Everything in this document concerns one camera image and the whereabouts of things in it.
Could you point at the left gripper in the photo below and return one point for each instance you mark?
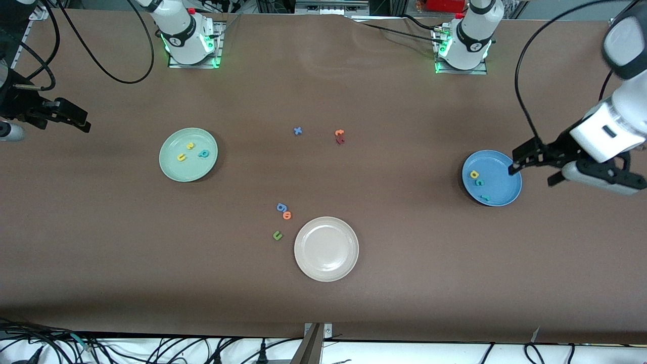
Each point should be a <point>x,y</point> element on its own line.
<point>557,147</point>

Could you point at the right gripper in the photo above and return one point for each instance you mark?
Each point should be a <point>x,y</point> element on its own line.
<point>16,102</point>

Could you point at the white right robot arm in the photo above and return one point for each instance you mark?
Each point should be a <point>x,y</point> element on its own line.
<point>179,35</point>

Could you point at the blue round plate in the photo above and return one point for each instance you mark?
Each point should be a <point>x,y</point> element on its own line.
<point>498,172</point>

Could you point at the green round plate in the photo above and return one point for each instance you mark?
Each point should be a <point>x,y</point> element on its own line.
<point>188,169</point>

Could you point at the white tape piece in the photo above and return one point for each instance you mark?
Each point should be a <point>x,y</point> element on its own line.
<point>536,333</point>

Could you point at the red object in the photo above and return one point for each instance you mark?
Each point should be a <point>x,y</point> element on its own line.
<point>445,5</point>

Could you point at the beige round plate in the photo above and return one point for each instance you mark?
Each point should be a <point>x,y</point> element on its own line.
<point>326,248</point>

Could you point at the brown table cover mat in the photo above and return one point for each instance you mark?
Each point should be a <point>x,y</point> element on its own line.
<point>323,303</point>

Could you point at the white box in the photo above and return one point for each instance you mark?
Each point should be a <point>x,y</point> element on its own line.
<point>331,6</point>

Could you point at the black power plug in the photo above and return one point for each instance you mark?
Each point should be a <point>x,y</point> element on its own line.
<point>262,354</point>

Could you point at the long aluminium frame rail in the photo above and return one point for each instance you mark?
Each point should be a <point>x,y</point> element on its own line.
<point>39,13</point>

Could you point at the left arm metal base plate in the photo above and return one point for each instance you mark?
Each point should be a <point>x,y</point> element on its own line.
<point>479,72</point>

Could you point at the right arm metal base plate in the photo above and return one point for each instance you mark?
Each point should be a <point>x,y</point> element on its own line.
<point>218,50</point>

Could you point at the aluminium beam with bracket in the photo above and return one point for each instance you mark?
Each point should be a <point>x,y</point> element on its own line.
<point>312,349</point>

